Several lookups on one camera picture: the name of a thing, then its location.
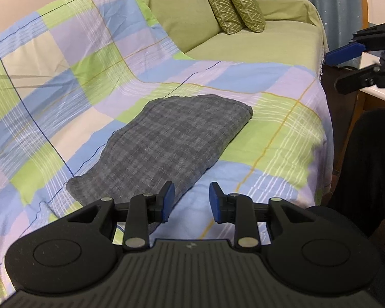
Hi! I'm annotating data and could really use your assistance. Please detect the grey plaid shorts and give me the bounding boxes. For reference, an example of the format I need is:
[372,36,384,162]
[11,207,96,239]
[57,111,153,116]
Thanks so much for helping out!
[66,95,253,206]

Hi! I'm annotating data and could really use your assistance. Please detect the white wooden chair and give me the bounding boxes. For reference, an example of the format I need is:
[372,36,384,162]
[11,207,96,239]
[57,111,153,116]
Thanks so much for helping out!
[322,0,385,205]

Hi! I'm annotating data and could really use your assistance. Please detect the green covered sofa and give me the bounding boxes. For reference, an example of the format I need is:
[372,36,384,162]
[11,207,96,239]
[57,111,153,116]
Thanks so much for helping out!
[143,0,328,74]

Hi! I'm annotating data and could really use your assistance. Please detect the green zigzag cushion right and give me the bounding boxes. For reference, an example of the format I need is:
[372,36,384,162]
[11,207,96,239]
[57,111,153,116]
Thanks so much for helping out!
[232,0,266,33]

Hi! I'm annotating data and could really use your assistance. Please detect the green zigzag cushion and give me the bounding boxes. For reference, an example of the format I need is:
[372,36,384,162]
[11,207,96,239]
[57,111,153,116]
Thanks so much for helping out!
[208,0,244,35]
[232,0,266,33]

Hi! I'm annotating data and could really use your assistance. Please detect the plaid blue green sheet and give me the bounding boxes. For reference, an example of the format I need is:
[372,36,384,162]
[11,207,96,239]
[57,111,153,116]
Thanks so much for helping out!
[0,0,333,304]

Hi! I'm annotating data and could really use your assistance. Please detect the green zigzag cushion left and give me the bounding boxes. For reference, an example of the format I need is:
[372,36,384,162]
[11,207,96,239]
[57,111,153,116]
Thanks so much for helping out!
[208,0,244,35]

